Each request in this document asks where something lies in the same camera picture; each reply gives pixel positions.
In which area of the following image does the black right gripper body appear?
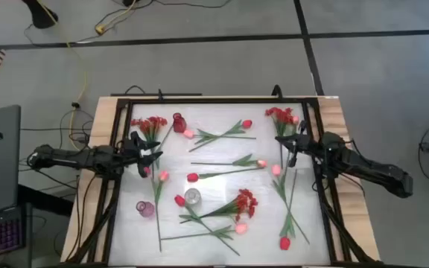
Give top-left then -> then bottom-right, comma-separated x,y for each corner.
296,133 -> 322,157

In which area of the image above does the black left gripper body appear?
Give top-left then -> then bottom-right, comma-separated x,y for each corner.
114,137 -> 142,176

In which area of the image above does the red artificial tulip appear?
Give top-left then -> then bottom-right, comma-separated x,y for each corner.
174,194 -> 241,257
188,118 -> 253,153
186,167 -> 266,184
279,169 -> 299,251

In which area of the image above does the red glass vase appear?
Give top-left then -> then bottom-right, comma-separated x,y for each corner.
172,112 -> 188,134

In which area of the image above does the purple glass vase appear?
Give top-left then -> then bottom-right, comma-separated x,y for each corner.
136,200 -> 156,219

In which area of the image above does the clear cut-glass vase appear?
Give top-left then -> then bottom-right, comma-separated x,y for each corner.
183,188 -> 202,205

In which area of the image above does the black floor bar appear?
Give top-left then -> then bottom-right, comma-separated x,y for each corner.
109,92 -> 203,98

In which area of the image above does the black chair base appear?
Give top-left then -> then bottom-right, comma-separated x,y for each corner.
21,0 -> 59,30

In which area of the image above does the black floor cable cluster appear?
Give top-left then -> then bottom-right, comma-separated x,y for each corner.
19,107 -> 98,187

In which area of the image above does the black arched cable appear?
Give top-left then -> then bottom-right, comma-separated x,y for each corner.
124,84 -> 147,96

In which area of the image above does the black aluminium table frame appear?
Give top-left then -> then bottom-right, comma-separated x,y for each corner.
65,97 -> 383,268

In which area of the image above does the yellow floor cable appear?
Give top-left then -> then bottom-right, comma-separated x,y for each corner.
37,0 -> 89,141

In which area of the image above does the yellow cable with plug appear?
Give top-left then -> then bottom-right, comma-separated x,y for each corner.
94,0 -> 138,35

